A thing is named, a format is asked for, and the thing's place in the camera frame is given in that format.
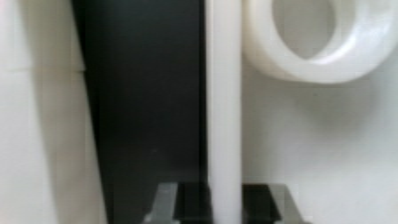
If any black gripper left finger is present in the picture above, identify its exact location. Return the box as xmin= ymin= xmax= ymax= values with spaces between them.
xmin=142 ymin=182 xmax=211 ymax=224

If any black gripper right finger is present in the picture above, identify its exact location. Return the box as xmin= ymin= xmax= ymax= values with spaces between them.
xmin=243 ymin=184 xmax=309 ymax=224

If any white square tabletop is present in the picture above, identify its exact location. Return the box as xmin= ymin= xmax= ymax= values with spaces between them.
xmin=204 ymin=0 xmax=398 ymax=224

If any white U-shaped obstacle fence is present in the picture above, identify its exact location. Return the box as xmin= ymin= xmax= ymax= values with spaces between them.
xmin=0 ymin=0 xmax=106 ymax=224

